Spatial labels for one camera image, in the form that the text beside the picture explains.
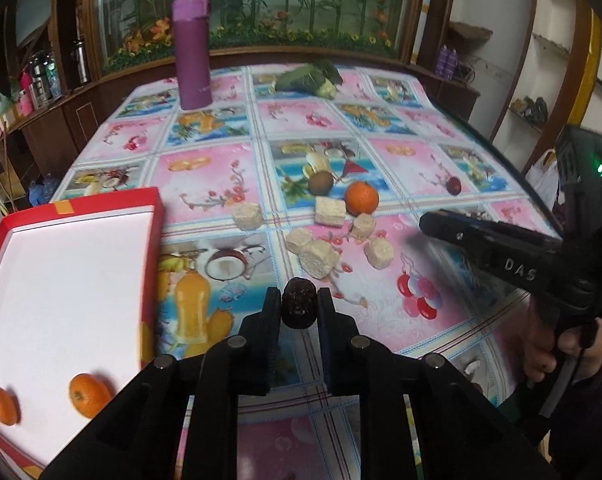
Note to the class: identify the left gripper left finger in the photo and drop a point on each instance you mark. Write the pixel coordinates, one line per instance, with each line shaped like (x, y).
(178, 418)

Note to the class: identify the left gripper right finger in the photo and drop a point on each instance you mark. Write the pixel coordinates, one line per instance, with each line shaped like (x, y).
(420, 418)

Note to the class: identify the orange tangerine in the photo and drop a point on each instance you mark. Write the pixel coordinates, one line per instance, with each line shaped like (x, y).
(361, 198)
(88, 394)
(9, 415)

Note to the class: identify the red white tray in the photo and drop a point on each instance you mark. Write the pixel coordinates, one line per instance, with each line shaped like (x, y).
(77, 293)

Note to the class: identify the dark red date fruit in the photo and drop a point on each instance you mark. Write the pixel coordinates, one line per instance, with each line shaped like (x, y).
(299, 304)

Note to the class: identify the large round corn chunk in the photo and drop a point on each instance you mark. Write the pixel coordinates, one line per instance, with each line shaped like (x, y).
(318, 258)

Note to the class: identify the beige square corn chunk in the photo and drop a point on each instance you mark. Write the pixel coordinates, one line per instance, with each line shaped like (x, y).
(329, 211)

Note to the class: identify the brown kiwi fruit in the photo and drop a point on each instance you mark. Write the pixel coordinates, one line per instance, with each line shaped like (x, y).
(320, 183)

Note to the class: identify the small beige corn chunk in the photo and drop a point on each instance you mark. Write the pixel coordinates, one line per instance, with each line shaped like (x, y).
(363, 226)

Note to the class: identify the right human hand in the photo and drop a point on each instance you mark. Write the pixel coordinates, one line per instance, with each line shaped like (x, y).
(540, 345)

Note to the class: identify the white plastic bag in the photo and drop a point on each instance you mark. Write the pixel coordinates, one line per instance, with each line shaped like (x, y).
(543, 176)

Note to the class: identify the purple bottles on shelf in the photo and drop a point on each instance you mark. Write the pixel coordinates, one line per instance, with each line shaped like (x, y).
(446, 63)

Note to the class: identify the fruit pattern tablecloth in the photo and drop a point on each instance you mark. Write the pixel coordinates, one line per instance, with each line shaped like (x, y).
(254, 144)

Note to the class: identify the green leafy vegetable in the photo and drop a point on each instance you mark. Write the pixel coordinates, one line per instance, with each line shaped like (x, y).
(320, 78)

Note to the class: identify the flower bamboo glass panel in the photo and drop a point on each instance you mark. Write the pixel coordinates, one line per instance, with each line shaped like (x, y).
(134, 32)

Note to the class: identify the purple thermos bottle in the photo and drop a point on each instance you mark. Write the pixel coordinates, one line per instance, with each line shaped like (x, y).
(190, 20)

